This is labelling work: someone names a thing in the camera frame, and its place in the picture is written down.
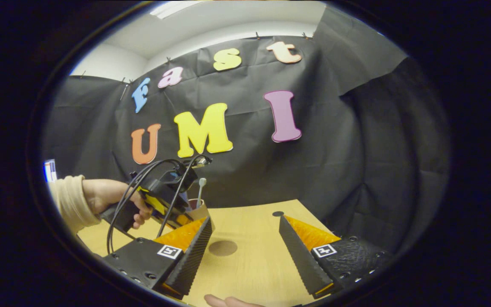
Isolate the wooden desktop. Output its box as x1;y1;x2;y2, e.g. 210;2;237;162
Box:
77;199;344;307

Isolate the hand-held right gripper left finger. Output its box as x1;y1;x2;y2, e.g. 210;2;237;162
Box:
100;216;213;299

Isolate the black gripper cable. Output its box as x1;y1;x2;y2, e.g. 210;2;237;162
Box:
156;156;205;238
106;159;186;255

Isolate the black backdrop cloth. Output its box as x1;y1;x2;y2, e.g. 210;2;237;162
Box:
41;4;453;256

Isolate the brown round coaster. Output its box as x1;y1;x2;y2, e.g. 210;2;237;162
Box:
208;240;238;257

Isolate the beige cup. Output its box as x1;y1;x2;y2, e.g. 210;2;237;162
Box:
186;198;212;223

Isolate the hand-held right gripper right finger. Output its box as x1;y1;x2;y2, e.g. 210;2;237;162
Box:
279;214;394;299

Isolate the blue white sign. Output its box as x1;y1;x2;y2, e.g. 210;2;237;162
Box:
44;159;58;183

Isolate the white toothbrush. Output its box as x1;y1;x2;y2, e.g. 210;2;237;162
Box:
195;178;207;209

